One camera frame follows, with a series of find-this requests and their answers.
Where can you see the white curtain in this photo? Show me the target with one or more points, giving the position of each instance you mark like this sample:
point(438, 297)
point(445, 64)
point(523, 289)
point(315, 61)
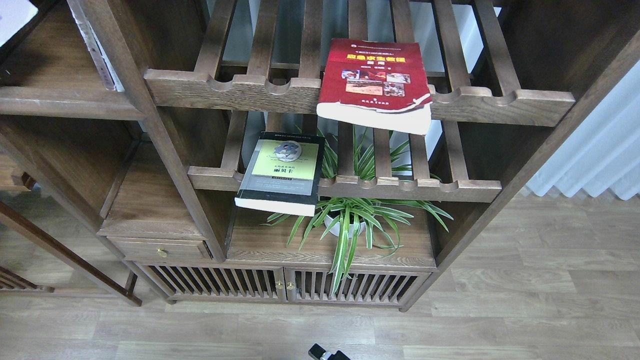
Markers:
point(603, 153)

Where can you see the dark wooden bookshelf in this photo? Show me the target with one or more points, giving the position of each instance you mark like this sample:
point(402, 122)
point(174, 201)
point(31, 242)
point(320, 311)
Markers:
point(157, 165)

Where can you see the brass drawer knob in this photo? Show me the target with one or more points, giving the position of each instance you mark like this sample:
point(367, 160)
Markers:
point(162, 252)

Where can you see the lavender cover book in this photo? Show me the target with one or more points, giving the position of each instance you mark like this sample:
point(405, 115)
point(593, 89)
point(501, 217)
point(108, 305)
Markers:
point(14, 15)

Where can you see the black and green book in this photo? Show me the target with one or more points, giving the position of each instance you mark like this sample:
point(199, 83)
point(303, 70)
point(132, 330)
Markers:
point(283, 174)

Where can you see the red cover book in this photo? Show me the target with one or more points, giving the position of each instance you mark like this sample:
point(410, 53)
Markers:
point(376, 84)

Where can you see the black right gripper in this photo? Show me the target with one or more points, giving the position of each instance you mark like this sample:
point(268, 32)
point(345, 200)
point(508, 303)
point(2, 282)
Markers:
point(317, 352)

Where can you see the green spider plant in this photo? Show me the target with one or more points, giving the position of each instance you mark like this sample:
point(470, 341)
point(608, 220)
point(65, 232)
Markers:
point(351, 215)

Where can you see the worn standing book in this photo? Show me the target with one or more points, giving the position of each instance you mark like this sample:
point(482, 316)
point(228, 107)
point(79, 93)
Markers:
point(103, 65)

